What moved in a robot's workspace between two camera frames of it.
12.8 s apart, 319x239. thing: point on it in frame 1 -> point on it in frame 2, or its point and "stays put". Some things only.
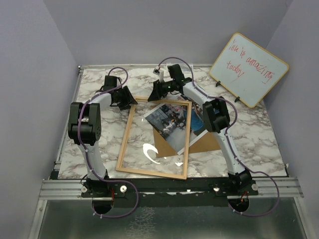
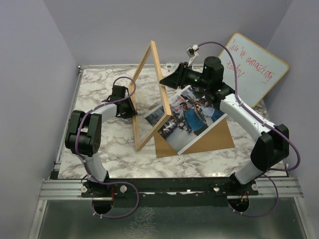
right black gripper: [157, 93] -> [177, 78]
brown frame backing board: [208, 142] stays put
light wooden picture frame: [175, 176] -> [152, 47]
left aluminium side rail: [64, 140] stays put
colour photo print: [170, 119] stays put
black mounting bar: [149, 192] stays put
